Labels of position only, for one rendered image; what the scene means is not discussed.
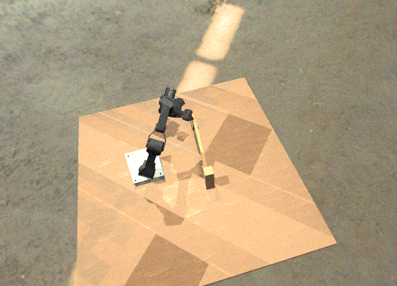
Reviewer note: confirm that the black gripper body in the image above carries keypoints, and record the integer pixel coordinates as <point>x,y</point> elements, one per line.
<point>186,115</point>

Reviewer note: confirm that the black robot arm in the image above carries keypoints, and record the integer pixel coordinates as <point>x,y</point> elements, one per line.
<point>155,147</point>

